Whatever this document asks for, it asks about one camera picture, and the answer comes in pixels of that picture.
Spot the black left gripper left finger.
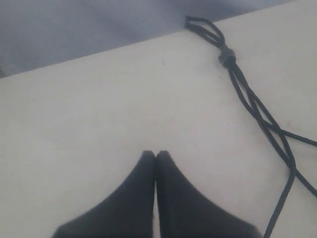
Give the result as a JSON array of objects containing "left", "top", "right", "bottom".
[{"left": 54, "top": 151, "right": 156, "bottom": 238}]

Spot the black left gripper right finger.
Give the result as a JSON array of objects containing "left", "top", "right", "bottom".
[{"left": 156, "top": 151, "right": 262, "bottom": 238}]

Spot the black knotted cord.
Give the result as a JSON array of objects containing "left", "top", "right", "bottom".
[{"left": 185, "top": 16, "right": 297, "bottom": 238}]

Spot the knotted black cable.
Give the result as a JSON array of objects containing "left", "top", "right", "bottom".
[{"left": 185, "top": 16, "right": 317, "bottom": 146}]

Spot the clear tape on knot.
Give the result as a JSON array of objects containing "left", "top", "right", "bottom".
[{"left": 218, "top": 49, "right": 236, "bottom": 68}]

